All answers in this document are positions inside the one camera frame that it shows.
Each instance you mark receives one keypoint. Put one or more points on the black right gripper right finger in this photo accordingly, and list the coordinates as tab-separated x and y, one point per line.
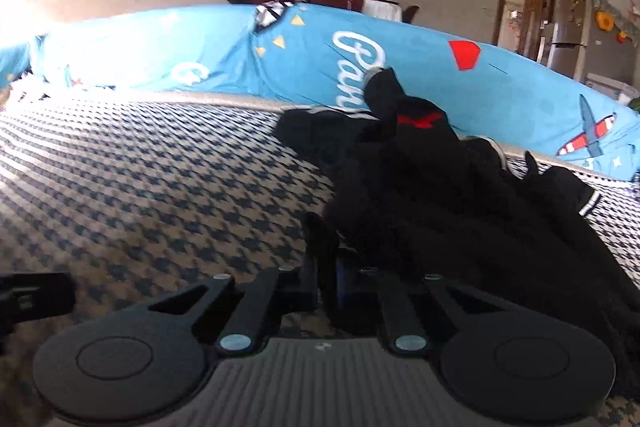
349	277

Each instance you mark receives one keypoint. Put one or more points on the silver refrigerator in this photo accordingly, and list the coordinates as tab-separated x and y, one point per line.
595	39

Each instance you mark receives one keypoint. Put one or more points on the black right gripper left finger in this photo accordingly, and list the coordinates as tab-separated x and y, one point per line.
313	232

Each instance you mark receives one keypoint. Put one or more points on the blue printed sofa cover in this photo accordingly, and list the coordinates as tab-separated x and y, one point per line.
313	55

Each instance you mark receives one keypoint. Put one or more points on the table with white cloth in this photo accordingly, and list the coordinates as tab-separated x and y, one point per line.
383	10

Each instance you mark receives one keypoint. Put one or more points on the black jacket garment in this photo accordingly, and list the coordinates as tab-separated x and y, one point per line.
413	197

